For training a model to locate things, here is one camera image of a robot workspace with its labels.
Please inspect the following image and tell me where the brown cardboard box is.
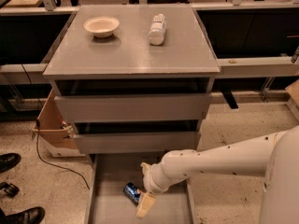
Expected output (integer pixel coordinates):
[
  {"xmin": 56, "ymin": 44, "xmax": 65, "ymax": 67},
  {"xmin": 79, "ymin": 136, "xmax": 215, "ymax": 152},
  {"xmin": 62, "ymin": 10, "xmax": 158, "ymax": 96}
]
[{"xmin": 33, "ymin": 90, "xmax": 80, "ymax": 157}]

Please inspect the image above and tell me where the grey metal rail frame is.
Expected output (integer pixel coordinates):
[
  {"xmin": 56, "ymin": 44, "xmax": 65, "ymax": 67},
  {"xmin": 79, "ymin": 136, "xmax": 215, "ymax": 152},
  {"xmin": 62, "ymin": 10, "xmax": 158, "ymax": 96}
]
[{"xmin": 0, "ymin": 2, "xmax": 298, "ymax": 85}]

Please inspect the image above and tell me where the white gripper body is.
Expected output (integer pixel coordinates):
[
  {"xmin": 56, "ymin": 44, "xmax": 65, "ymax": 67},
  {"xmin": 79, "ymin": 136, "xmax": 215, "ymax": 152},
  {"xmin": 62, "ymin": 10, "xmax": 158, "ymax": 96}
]
[{"xmin": 143, "ymin": 164, "xmax": 170, "ymax": 194}]

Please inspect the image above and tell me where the white plastic bottle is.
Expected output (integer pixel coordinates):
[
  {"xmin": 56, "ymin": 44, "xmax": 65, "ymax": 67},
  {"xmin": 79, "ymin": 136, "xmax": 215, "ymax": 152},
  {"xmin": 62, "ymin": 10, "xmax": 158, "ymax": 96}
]
[{"xmin": 149, "ymin": 14, "xmax": 166, "ymax": 46}]

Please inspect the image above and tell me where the black caster wheel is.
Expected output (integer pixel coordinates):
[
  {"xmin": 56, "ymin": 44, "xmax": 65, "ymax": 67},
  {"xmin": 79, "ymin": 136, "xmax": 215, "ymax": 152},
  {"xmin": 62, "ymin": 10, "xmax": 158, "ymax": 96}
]
[{"xmin": 0, "ymin": 182, "xmax": 19, "ymax": 198}]

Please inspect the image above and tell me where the black shoe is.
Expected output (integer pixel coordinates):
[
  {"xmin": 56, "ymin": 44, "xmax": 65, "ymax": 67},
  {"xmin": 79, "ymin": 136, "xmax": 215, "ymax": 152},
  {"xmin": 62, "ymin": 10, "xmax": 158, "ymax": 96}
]
[
  {"xmin": 0, "ymin": 207, "xmax": 45, "ymax": 224},
  {"xmin": 0, "ymin": 153, "xmax": 21, "ymax": 173}
]

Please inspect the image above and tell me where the grey open bottom drawer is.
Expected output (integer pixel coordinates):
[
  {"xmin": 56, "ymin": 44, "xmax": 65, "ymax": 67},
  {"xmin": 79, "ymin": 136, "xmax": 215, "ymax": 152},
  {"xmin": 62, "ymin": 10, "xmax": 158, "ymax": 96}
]
[{"xmin": 84, "ymin": 152, "xmax": 196, "ymax": 224}]

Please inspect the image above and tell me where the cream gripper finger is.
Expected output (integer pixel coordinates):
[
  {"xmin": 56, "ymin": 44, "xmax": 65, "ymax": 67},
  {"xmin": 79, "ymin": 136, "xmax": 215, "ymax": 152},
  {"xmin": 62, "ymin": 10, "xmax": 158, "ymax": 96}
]
[
  {"xmin": 140, "ymin": 162, "xmax": 150, "ymax": 175},
  {"xmin": 136, "ymin": 192, "xmax": 156, "ymax": 218}
]

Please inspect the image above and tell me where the grey top drawer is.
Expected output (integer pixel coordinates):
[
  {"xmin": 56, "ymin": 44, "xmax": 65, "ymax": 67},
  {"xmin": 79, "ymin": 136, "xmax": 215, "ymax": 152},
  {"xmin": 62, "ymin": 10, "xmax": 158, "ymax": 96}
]
[{"xmin": 55, "ymin": 93, "xmax": 211, "ymax": 122}]

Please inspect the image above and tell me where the black shoe lower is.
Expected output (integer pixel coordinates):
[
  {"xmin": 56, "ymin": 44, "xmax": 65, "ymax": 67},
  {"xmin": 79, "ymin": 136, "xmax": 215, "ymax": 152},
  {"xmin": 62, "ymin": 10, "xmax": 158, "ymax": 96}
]
[{"xmin": 0, "ymin": 207, "xmax": 45, "ymax": 224}]

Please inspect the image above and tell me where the grey drawer cabinet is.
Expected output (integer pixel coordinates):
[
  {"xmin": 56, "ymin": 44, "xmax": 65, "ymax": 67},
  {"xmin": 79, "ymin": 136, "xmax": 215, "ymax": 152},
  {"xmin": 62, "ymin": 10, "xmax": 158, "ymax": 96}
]
[{"xmin": 42, "ymin": 4, "xmax": 221, "ymax": 224}]

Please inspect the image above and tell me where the grey middle drawer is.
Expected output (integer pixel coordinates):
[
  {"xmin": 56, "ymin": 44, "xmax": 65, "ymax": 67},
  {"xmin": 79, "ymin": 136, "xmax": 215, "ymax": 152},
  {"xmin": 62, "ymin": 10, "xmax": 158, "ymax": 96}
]
[{"xmin": 74, "ymin": 132, "xmax": 201, "ymax": 154}]

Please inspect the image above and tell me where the white paper bowl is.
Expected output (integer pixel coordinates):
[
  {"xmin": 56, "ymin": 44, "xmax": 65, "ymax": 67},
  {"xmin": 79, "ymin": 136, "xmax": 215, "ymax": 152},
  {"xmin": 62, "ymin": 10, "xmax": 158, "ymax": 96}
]
[{"xmin": 83, "ymin": 16, "xmax": 120, "ymax": 38}]

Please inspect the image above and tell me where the black floor cable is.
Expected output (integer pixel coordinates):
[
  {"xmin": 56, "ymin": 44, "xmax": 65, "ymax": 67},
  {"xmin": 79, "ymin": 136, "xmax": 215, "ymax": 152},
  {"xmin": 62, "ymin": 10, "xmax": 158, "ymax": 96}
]
[{"xmin": 35, "ymin": 119, "xmax": 92, "ymax": 190}]

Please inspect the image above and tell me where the blue pepsi can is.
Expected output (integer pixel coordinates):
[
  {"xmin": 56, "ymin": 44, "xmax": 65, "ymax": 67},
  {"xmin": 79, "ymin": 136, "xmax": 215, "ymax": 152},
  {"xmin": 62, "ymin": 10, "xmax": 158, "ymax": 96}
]
[{"xmin": 123, "ymin": 182, "xmax": 143, "ymax": 206}]

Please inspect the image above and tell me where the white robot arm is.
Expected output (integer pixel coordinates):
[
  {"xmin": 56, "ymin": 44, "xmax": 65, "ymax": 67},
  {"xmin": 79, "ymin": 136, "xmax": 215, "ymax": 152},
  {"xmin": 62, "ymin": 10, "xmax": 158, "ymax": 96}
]
[{"xmin": 136, "ymin": 126, "xmax": 299, "ymax": 224}]

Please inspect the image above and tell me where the black shoe upper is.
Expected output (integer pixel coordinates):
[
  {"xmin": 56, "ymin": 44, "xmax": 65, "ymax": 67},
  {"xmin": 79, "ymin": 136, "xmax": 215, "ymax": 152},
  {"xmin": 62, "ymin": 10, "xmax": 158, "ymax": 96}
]
[{"xmin": 0, "ymin": 153, "xmax": 21, "ymax": 173}]

